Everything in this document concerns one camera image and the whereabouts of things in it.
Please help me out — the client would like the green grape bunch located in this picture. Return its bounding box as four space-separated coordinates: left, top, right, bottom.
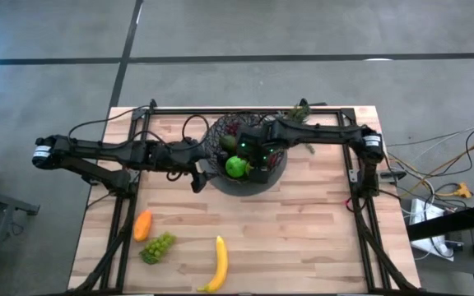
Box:
138 231 177 266

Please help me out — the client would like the white power strip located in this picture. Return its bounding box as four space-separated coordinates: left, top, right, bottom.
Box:
408 198 455 262

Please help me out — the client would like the black woven wire basket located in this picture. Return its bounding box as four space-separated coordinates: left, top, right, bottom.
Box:
202 113 288 188

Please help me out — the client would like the bright green apple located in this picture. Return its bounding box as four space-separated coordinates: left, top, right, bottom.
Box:
225 155 249 179

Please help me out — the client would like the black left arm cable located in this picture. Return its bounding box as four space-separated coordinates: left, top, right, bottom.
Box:
67 104 158 139

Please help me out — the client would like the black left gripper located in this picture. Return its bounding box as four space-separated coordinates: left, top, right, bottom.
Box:
166 139 208 194

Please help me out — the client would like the yellow power plug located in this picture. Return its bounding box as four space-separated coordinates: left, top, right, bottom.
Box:
446 183 473 199

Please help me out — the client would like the orange papaya piece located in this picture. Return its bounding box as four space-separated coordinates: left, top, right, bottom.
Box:
132 210 154 243

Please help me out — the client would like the yellow banana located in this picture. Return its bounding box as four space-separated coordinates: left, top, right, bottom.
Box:
196 235 230 294

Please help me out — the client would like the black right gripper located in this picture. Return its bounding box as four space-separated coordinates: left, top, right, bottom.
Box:
236 121 282 185

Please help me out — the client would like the black aluminium table frame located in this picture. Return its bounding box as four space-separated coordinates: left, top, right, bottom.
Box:
72 98 419 295

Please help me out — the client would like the dark green avocado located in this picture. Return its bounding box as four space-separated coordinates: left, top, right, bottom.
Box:
219 134 238 154

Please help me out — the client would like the pineapple top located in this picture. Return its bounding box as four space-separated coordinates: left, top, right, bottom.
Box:
285 103 316 124

